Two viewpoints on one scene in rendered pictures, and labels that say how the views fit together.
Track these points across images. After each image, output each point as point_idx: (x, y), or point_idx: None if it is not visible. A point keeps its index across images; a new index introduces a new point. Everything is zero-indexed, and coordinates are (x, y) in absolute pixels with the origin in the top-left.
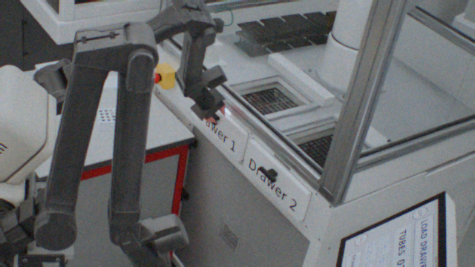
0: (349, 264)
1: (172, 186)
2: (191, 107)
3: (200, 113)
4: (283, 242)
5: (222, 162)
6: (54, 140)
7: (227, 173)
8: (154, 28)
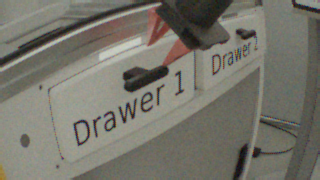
0: (314, 2)
1: None
2: (207, 42)
3: (219, 31)
4: (239, 117)
5: (135, 164)
6: None
7: (150, 166)
8: None
